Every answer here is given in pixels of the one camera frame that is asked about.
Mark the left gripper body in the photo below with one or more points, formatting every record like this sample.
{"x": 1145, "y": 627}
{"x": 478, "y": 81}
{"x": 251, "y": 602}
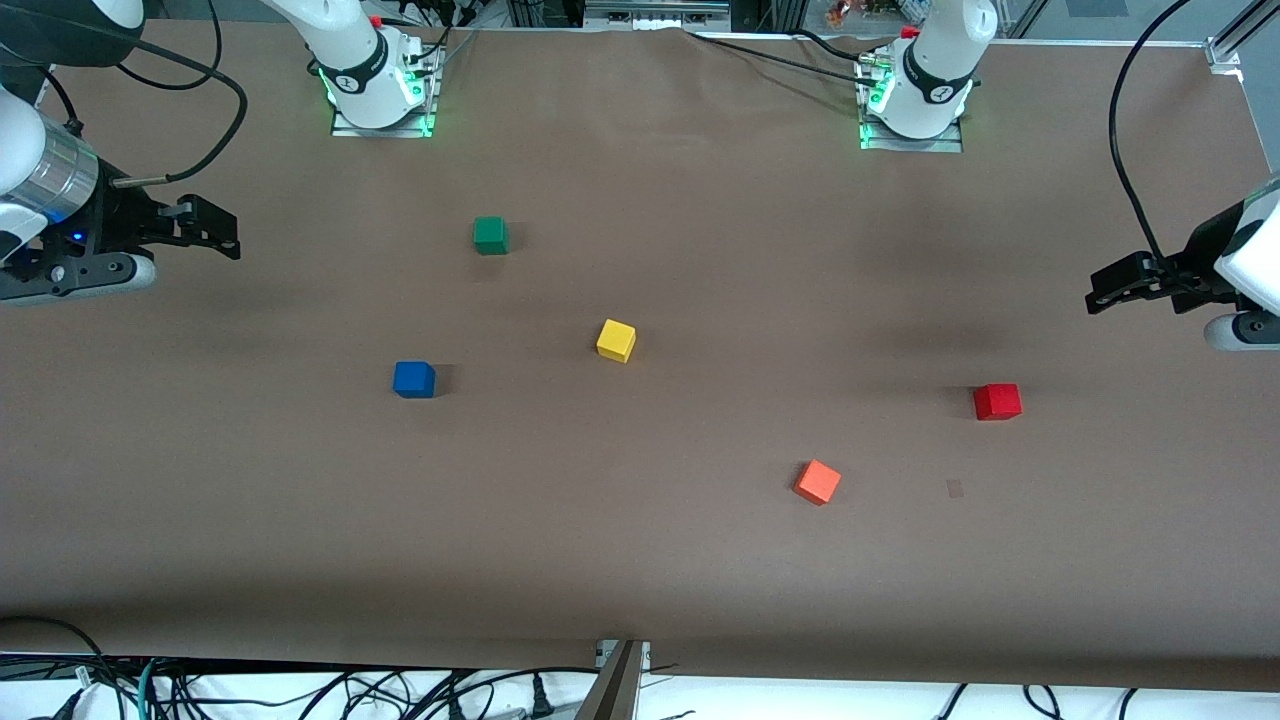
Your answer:
{"x": 1197, "y": 256}

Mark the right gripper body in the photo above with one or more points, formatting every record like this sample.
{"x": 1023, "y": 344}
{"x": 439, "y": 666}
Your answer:
{"x": 117, "y": 218}

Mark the red cube block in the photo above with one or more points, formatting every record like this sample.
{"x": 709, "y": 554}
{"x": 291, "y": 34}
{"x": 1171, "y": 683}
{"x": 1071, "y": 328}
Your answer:
{"x": 997, "y": 402}

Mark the blue cube block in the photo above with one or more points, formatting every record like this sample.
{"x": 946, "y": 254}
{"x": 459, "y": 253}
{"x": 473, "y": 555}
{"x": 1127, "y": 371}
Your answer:
{"x": 413, "y": 380}

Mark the green cube block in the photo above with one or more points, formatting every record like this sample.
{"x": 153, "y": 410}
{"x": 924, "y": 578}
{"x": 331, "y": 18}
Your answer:
{"x": 490, "y": 235}

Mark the orange cube block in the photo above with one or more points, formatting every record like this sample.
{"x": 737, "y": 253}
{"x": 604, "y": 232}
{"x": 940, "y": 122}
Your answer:
{"x": 817, "y": 482}

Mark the yellow cube block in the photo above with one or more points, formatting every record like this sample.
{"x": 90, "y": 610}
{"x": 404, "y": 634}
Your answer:
{"x": 616, "y": 340}

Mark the brown table cover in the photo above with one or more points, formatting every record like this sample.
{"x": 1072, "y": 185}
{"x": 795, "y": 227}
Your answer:
{"x": 640, "y": 560}

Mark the black power plug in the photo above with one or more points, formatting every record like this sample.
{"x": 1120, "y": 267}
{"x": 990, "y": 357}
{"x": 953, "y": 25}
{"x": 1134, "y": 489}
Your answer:
{"x": 541, "y": 700}

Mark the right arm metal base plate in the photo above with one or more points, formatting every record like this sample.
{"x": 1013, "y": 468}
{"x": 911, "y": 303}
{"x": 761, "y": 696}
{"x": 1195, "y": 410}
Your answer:
{"x": 350, "y": 130}

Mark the aluminium frame profile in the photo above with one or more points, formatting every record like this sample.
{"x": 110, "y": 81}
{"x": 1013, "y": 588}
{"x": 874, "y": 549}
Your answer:
{"x": 1235, "y": 40}

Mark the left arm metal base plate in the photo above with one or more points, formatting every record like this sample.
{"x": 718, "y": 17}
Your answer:
{"x": 940, "y": 146}

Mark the silver rail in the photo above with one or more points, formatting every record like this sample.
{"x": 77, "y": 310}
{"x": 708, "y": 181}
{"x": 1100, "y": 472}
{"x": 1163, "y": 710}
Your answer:
{"x": 655, "y": 12}

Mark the metal table edge bracket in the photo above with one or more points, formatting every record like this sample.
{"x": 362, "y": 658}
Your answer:
{"x": 618, "y": 685}

